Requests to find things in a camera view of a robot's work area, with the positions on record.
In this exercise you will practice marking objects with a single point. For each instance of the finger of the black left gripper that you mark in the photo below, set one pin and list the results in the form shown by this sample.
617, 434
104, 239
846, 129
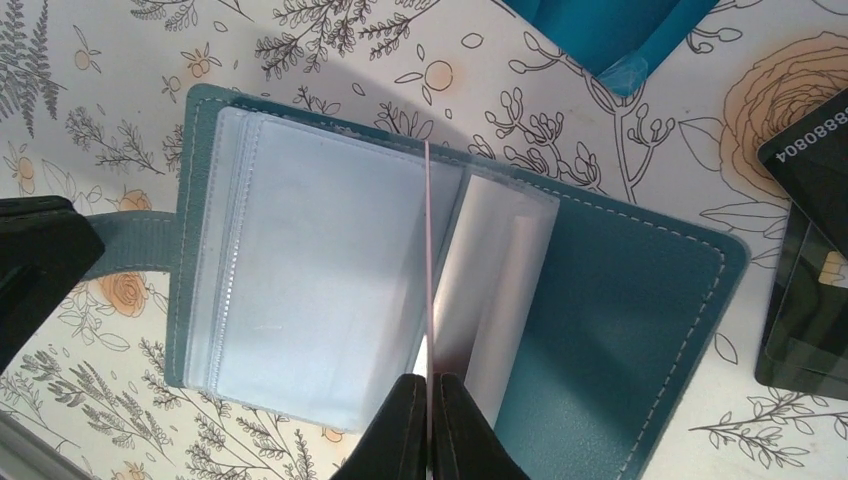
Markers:
46, 248

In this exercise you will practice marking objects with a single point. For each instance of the black card with chip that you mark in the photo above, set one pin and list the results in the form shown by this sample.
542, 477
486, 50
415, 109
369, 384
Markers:
804, 343

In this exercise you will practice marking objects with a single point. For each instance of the floral patterned table mat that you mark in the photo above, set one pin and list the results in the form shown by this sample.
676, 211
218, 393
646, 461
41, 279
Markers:
98, 91

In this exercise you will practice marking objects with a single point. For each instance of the red card with black stripe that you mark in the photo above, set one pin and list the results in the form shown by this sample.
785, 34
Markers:
429, 311

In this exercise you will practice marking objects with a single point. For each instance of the blue card near holder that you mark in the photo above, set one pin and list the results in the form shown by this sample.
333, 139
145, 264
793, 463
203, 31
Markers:
619, 42

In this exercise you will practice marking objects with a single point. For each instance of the teal leather card holder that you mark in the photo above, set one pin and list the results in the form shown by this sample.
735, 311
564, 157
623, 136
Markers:
296, 258

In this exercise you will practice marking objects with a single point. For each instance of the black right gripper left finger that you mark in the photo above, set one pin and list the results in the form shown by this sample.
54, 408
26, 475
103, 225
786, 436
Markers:
393, 447

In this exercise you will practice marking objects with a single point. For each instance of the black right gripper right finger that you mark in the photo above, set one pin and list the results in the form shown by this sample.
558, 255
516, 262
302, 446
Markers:
464, 444

